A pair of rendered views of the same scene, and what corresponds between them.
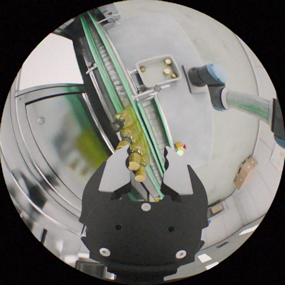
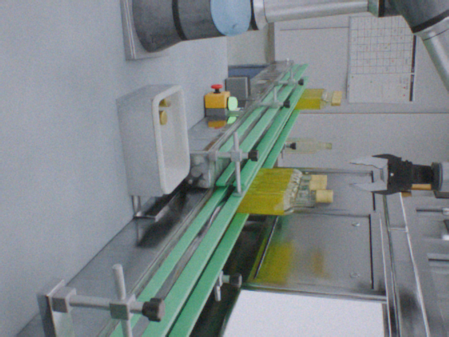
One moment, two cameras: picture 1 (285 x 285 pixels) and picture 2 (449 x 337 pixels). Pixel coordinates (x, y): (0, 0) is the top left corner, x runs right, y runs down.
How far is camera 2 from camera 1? 1.22 m
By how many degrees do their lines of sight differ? 47
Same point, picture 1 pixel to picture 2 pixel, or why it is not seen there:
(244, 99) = (314, 15)
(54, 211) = (400, 245)
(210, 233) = not seen: outside the picture
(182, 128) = (192, 89)
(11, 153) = (405, 275)
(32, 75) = (358, 314)
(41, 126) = (356, 272)
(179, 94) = not seen: hidden behind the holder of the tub
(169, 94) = not seen: hidden behind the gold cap
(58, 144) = (347, 258)
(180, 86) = (154, 82)
